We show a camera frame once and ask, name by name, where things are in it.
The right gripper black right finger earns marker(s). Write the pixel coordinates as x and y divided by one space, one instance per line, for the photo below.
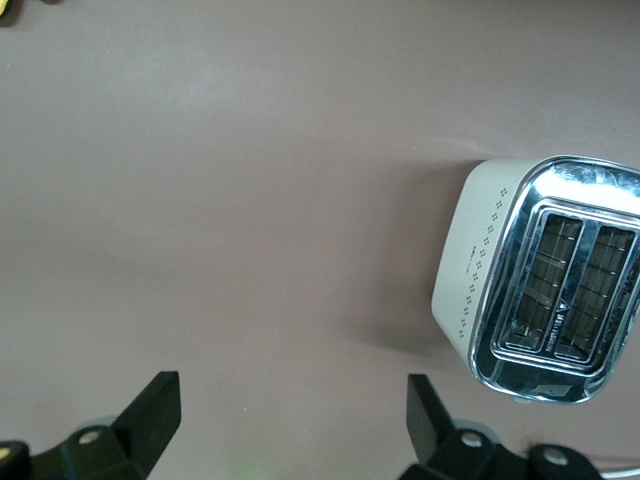
425 430

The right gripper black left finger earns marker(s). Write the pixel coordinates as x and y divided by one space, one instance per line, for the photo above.
140 430

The white and chrome toaster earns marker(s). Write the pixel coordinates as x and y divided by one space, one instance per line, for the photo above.
460 260

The brown table cover mat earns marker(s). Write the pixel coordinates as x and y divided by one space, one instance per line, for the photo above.
250 200

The yellow quilted oven mitt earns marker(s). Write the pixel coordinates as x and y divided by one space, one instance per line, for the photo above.
4 15

